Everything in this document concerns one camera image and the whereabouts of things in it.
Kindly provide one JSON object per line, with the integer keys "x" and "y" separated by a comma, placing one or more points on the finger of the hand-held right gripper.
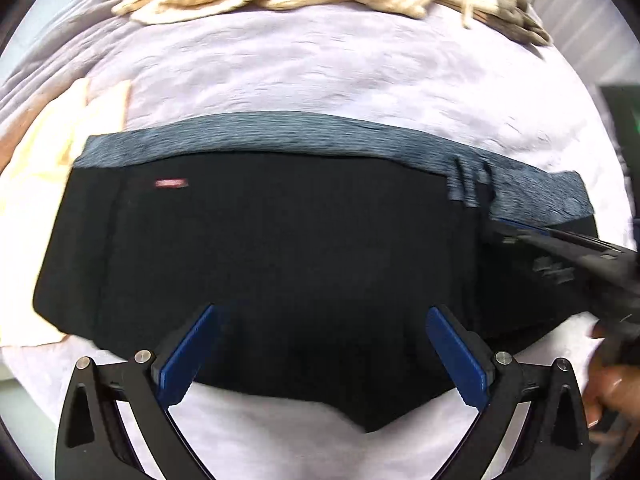
{"x": 540, "y": 235}

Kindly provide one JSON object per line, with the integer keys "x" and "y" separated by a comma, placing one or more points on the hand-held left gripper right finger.
{"x": 461, "y": 360}

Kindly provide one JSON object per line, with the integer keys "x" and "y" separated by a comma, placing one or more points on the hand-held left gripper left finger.
{"x": 186, "y": 357}

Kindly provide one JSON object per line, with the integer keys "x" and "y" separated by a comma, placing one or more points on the black shorts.
{"x": 280, "y": 260}

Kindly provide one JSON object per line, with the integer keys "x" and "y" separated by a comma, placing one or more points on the person's right hand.
{"x": 612, "y": 385}

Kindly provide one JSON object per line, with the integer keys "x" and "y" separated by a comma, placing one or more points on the dark panel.
{"x": 622, "y": 115}

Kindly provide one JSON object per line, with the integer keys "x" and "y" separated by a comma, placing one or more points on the brown garment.
{"x": 515, "y": 12}

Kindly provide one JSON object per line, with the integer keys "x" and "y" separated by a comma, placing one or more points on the pale yellow cloth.
{"x": 47, "y": 150}

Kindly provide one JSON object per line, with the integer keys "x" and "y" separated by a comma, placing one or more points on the lavender quilted blanket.
{"x": 310, "y": 70}

